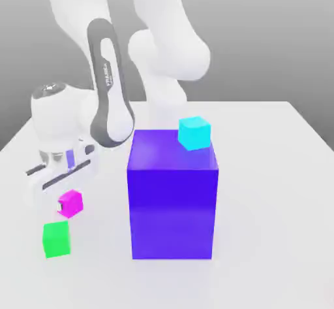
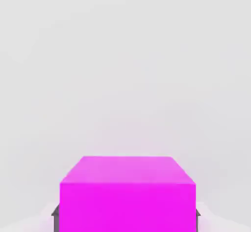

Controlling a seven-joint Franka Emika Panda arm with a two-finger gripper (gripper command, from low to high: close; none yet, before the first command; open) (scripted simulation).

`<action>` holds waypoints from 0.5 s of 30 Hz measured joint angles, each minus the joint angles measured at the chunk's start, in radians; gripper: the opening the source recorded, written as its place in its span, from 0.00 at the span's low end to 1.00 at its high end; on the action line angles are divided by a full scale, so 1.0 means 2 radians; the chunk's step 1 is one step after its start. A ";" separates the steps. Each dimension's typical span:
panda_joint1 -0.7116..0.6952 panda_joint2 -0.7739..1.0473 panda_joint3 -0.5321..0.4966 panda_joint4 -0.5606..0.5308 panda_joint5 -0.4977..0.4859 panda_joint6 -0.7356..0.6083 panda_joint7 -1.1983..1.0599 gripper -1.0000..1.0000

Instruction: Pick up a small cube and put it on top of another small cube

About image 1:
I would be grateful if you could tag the small magenta cube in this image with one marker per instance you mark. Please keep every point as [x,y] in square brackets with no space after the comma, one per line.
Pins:
[71,204]

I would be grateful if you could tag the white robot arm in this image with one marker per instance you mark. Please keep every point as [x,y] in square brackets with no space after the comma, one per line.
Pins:
[167,39]

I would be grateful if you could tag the large blue box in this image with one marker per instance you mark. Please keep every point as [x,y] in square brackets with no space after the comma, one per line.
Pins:
[172,204]

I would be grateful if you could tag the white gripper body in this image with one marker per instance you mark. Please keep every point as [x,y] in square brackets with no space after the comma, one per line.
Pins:
[62,181]

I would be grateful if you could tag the small cyan cube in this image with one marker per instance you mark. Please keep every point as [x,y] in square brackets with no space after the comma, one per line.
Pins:
[195,132]

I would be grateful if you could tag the small green cube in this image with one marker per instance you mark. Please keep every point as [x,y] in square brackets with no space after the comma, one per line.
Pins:
[56,239]

